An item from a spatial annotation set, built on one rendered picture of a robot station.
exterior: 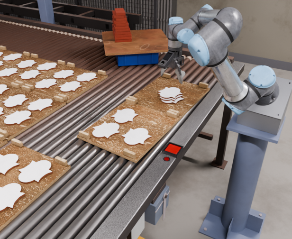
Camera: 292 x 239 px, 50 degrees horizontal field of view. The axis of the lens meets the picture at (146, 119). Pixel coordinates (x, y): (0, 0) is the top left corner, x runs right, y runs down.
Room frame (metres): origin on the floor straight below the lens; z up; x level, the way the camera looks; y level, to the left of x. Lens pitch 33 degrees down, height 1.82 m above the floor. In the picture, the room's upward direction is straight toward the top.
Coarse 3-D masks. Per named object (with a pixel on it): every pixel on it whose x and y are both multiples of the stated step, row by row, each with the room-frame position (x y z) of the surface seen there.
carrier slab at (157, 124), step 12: (120, 108) 1.48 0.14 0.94; (132, 108) 1.49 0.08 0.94; (144, 108) 1.49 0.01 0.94; (108, 120) 1.36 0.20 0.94; (144, 120) 1.36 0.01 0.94; (156, 120) 1.36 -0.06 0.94; (168, 120) 1.36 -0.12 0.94; (120, 132) 1.25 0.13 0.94; (156, 132) 1.25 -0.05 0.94; (96, 144) 1.16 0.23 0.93; (108, 144) 1.16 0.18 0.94; (120, 144) 1.16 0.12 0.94; (144, 144) 1.16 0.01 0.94
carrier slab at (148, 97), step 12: (156, 84) 1.78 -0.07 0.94; (168, 84) 1.78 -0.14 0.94; (180, 84) 1.78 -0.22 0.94; (192, 84) 1.78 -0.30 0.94; (132, 96) 1.62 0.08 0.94; (144, 96) 1.62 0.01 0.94; (156, 96) 1.62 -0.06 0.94; (192, 96) 1.62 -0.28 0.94; (156, 108) 1.49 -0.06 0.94; (168, 108) 1.49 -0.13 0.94; (180, 108) 1.49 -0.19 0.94
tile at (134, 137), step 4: (140, 128) 1.28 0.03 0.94; (128, 132) 1.24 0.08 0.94; (132, 132) 1.24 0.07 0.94; (136, 132) 1.24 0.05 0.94; (140, 132) 1.24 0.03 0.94; (144, 132) 1.24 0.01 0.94; (124, 136) 1.21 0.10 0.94; (128, 136) 1.21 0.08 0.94; (132, 136) 1.21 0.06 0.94; (136, 136) 1.21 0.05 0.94; (140, 136) 1.21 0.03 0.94; (144, 136) 1.21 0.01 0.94; (148, 136) 1.21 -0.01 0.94; (124, 140) 1.17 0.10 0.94; (128, 140) 1.17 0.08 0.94; (132, 140) 1.17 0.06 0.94; (136, 140) 1.17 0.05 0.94; (140, 140) 1.17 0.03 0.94; (144, 140) 1.17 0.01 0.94; (128, 144) 1.15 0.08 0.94; (132, 144) 1.14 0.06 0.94; (136, 144) 1.15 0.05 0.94; (140, 144) 1.16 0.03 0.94
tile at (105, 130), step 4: (104, 124) 1.31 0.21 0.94; (108, 124) 1.31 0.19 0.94; (112, 124) 1.31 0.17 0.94; (116, 124) 1.31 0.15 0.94; (96, 128) 1.28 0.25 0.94; (100, 128) 1.28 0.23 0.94; (104, 128) 1.28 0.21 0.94; (108, 128) 1.28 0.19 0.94; (112, 128) 1.28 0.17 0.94; (116, 128) 1.28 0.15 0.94; (92, 132) 1.24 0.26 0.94; (96, 132) 1.24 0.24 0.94; (100, 132) 1.24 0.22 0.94; (104, 132) 1.24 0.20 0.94; (108, 132) 1.24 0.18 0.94; (112, 132) 1.24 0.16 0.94; (116, 132) 1.24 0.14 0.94; (96, 136) 1.21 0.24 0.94; (100, 136) 1.21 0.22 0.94; (104, 136) 1.21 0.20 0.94; (108, 136) 1.21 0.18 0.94
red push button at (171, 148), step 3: (171, 144) 1.17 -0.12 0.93; (168, 147) 1.14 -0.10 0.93; (171, 147) 1.14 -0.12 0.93; (174, 147) 1.14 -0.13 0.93; (177, 147) 1.14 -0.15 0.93; (180, 147) 1.14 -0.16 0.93; (165, 150) 1.12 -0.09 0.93; (168, 150) 1.12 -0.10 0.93; (171, 150) 1.12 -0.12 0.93; (174, 150) 1.12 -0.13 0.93; (177, 150) 1.12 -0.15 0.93; (174, 153) 1.10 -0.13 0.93
